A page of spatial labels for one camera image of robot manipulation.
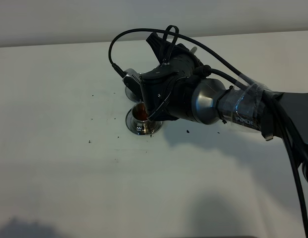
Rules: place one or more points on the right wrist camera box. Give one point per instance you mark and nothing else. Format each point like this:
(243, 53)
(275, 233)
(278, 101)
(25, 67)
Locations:
(132, 81)

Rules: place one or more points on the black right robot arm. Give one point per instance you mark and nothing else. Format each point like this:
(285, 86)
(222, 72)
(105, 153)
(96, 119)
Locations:
(245, 102)

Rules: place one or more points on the near stainless steel saucer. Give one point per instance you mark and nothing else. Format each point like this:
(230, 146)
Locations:
(157, 125)

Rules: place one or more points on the far stainless steel saucer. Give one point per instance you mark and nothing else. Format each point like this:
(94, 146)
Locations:
(131, 96)

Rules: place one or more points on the stainless steel saucer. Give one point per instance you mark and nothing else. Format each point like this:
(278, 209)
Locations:
(131, 96)
(157, 125)

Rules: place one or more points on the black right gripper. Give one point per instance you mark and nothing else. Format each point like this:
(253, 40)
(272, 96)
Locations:
(167, 90)

